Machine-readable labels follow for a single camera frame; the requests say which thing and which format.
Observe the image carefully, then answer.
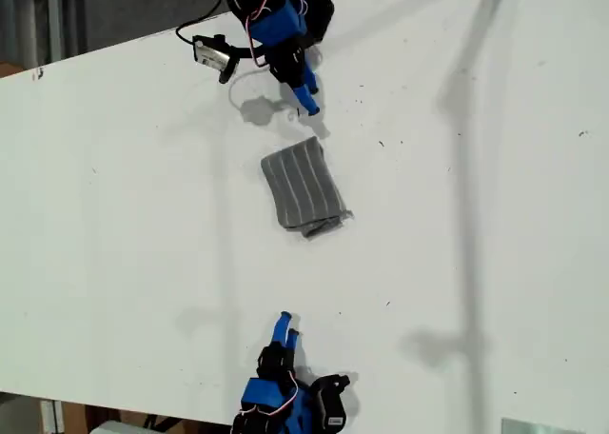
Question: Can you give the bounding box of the grey metal pole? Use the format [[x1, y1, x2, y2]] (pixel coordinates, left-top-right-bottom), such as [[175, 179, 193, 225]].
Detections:
[[46, 0, 64, 65]]

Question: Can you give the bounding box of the black camera stalk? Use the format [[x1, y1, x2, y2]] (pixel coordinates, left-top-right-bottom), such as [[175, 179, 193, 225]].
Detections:
[[227, 45, 267, 60]]

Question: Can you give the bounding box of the white table leg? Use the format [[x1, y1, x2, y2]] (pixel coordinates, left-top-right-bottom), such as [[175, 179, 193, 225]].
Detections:
[[40, 398, 65, 434]]

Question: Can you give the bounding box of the black camera box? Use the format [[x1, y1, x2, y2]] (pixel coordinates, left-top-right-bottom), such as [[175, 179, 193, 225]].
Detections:
[[192, 33, 240, 85], [311, 374, 352, 430]]

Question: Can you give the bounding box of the grey striped square towel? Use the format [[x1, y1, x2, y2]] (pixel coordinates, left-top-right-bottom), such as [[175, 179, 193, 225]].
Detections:
[[260, 136, 354, 239]]

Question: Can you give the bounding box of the black camera cable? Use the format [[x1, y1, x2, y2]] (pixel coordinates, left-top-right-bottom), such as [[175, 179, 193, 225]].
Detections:
[[175, 0, 229, 43]]

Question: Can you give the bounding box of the white box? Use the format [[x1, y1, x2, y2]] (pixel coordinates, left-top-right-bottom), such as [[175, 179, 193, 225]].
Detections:
[[89, 419, 149, 434]]

